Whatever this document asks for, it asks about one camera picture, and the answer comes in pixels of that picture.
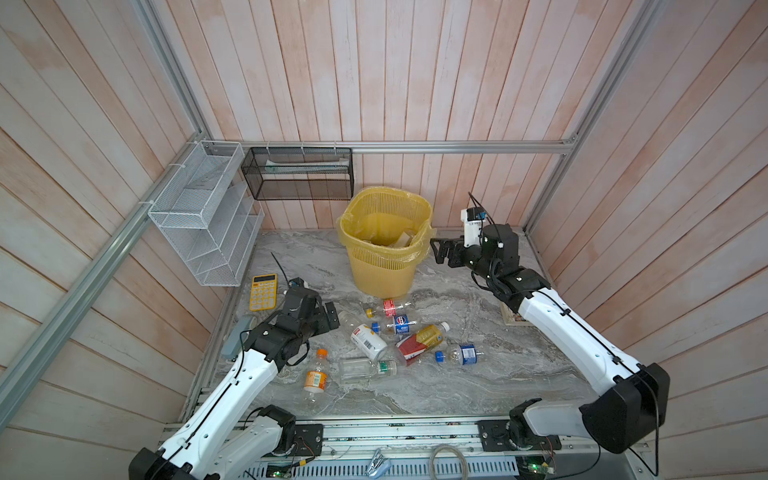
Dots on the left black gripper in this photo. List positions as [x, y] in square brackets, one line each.
[323, 324]

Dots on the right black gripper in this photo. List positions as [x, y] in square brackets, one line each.
[457, 247]

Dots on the white label square bottle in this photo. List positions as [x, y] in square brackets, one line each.
[404, 240]

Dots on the orange label bottle orange cap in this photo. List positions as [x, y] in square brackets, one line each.
[316, 379]

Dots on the small blue label bottle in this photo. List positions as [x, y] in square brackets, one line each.
[463, 354]

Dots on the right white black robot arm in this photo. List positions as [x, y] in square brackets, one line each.
[631, 397]

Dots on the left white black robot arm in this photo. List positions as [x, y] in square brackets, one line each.
[202, 448]

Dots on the yellow slatted waste bin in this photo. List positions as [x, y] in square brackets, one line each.
[381, 282]

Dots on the yellow plastic bin liner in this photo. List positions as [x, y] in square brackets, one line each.
[375, 218]

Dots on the white label bottle large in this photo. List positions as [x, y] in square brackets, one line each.
[362, 336]

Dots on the clear bottle green label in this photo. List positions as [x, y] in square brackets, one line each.
[354, 369]

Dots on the red label bottle yellow cap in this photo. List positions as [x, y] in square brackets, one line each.
[390, 307]

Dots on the pepsi bottle blue cap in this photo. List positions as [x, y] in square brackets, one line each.
[398, 326]

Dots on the yellow calculator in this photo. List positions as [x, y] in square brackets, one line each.
[263, 293]

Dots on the red yellow label tea bottle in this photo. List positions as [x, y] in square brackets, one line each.
[410, 348]

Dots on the light blue stapler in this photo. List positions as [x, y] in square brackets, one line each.
[232, 346]

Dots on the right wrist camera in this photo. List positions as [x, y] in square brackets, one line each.
[473, 219]

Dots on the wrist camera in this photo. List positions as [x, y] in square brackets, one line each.
[473, 219]
[297, 282]

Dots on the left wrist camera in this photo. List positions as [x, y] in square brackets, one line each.
[297, 282]

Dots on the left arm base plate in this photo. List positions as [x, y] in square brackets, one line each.
[303, 440]

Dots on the black wire mesh basket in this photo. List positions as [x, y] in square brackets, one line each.
[299, 173]

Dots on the white wire mesh shelf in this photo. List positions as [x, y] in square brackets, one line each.
[206, 214]

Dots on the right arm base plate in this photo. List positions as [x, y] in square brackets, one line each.
[513, 435]

